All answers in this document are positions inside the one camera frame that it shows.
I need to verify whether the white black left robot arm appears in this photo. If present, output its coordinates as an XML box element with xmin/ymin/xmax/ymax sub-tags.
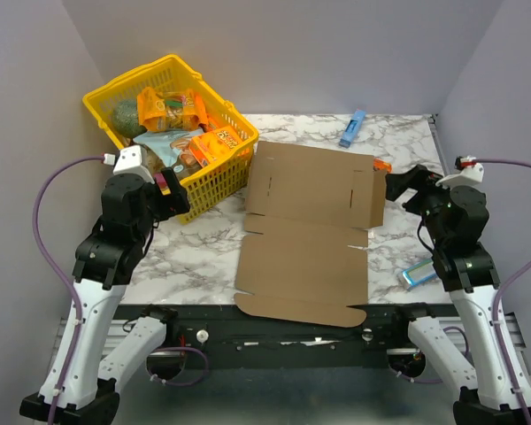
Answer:
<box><xmin>19</xmin><ymin>168</ymin><xmax>189</xmax><ymax>424</ymax></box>

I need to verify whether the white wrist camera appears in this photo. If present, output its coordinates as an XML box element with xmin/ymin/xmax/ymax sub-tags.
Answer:
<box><xmin>101</xmin><ymin>145</ymin><xmax>155</xmax><ymax>183</ymax></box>
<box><xmin>435</xmin><ymin>156</ymin><xmax>484</xmax><ymax>189</ymax></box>

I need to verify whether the green round vegetable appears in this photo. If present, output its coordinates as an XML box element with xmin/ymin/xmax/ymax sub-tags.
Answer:
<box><xmin>111</xmin><ymin>99</ymin><xmax>147</xmax><ymax>139</ymax></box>

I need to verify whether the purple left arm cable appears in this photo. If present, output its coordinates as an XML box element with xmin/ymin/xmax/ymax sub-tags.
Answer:
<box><xmin>32</xmin><ymin>155</ymin><xmax>116</xmax><ymax>425</ymax></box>

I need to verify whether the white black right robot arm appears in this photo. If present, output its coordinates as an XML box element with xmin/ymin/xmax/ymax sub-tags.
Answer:
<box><xmin>386</xmin><ymin>158</ymin><xmax>531</xmax><ymax>424</ymax></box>

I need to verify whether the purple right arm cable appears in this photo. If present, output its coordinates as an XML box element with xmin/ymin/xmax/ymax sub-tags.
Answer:
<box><xmin>481</xmin><ymin>158</ymin><xmax>531</xmax><ymax>425</ymax></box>

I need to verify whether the yellow plastic shopping basket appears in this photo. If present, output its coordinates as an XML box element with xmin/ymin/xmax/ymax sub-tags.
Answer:
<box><xmin>82</xmin><ymin>54</ymin><xmax>258</xmax><ymax>224</ymax></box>

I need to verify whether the blue white toothpaste box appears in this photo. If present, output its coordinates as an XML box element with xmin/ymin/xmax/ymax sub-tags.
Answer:
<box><xmin>398</xmin><ymin>259</ymin><xmax>437</xmax><ymax>290</ymax></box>

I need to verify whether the blue narrow box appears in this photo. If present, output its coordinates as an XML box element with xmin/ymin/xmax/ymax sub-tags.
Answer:
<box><xmin>339</xmin><ymin>109</ymin><xmax>366</xmax><ymax>149</ymax></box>

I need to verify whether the orange cracker box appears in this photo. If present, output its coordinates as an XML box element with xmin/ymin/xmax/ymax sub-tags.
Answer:
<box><xmin>189</xmin><ymin>126</ymin><xmax>242</xmax><ymax>167</ymax></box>

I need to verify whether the light blue bread bag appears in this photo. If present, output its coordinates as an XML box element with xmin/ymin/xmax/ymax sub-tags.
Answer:
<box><xmin>133</xmin><ymin>128</ymin><xmax>204</xmax><ymax>179</ymax></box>

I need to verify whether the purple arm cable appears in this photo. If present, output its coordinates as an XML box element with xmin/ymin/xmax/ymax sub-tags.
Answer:
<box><xmin>32</xmin><ymin>155</ymin><xmax>116</xmax><ymax>425</ymax></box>
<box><xmin>481</xmin><ymin>158</ymin><xmax>531</xmax><ymax>425</ymax></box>

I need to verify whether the brown cardboard box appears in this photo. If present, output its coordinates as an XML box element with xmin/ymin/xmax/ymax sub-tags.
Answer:
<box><xmin>235</xmin><ymin>141</ymin><xmax>386</xmax><ymax>328</ymax></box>

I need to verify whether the orange printed box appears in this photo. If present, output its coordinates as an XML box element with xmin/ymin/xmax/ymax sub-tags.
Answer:
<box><xmin>373</xmin><ymin>158</ymin><xmax>393</xmax><ymax>173</ymax></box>

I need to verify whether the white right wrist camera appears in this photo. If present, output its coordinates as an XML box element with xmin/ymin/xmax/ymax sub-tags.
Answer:
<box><xmin>435</xmin><ymin>156</ymin><xmax>484</xmax><ymax>189</ymax></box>

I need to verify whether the orange snack bag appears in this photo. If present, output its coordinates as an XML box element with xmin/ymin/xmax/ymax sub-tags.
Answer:
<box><xmin>136</xmin><ymin>87</ymin><xmax>208</xmax><ymax>132</ymax></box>

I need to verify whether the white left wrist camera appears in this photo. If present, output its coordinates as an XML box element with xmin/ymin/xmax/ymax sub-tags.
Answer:
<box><xmin>101</xmin><ymin>145</ymin><xmax>155</xmax><ymax>183</ymax></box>

